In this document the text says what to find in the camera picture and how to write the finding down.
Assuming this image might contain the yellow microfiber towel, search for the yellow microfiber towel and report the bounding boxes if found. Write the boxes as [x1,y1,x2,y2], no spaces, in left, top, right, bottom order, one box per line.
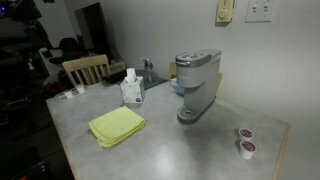
[88,106,145,148]

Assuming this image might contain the dark blue placemat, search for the dark blue placemat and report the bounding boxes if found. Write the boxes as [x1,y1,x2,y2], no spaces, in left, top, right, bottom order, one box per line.
[136,70,166,89]

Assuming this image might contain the clear glass shaker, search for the clear glass shaker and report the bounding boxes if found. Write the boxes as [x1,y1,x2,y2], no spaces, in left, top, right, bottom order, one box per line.
[142,58,154,82]

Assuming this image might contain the white tissue box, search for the white tissue box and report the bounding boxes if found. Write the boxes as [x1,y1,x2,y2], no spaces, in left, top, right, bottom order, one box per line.
[120,68,145,104]

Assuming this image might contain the grey pod coffee machine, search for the grey pod coffee machine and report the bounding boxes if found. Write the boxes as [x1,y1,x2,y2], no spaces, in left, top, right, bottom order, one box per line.
[175,49,222,124]

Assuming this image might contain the light wooden chair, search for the light wooden chair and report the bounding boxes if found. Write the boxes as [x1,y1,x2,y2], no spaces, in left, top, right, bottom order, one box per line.
[62,55,109,86]

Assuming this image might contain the right small white cup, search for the right small white cup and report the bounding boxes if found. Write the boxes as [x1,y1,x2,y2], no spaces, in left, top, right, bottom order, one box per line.
[76,84,85,94]

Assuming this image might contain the small white cup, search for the small white cup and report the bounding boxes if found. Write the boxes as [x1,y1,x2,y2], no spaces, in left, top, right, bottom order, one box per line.
[76,84,85,94]
[63,90,73,99]

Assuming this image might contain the left small white cup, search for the left small white cup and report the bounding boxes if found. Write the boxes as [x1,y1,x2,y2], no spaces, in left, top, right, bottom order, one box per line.
[63,90,73,99]

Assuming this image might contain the clear plastic tray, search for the clear plastic tray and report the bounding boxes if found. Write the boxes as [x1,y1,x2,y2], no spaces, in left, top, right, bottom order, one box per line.
[55,86,90,102]

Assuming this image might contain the upper red-lid coffee pod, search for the upper red-lid coffee pod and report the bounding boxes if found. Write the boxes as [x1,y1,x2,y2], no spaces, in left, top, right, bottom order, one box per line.
[238,128,254,141]

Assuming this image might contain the red-lid coffee pod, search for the red-lid coffee pod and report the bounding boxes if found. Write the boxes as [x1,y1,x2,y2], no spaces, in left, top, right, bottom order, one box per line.
[238,128,254,141]
[240,141,257,160]

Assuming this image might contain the lower red-lid coffee pod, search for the lower red-lid coffee pod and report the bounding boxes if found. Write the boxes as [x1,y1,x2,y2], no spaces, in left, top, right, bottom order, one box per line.
[240,141,257,160]

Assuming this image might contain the beige wall thermostat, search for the beige wall thermostat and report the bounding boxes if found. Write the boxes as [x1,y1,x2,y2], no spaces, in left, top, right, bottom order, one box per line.
[216,0,235,23]

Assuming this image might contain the white light switch plate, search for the white light switch plate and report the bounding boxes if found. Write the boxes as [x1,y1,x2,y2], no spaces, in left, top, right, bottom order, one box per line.
[245,0,277,23]

